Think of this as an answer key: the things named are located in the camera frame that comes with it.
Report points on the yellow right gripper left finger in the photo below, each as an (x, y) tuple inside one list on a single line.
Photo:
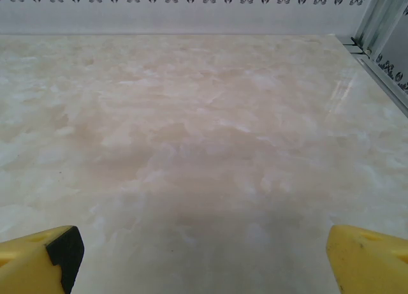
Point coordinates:
[(28, 268)]

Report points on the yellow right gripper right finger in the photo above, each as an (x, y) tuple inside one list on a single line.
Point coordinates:
[(369, 265)]

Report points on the aluminium frame corner post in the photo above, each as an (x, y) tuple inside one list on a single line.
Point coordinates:
[(379, 16)]

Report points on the aluminium table side rail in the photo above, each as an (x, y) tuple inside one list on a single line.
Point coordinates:
[(385, 83)]

